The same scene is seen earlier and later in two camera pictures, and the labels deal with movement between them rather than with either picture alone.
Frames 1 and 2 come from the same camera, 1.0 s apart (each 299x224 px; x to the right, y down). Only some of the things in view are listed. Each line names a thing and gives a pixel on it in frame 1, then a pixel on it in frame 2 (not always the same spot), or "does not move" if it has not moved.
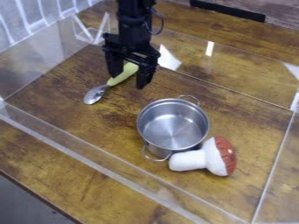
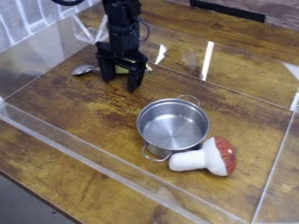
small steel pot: x=173 y=124 does not move
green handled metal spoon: x=94 y=94 to x=122 y=69
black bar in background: x=229 y=10 does not move
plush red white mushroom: x=218 y=157 does not move
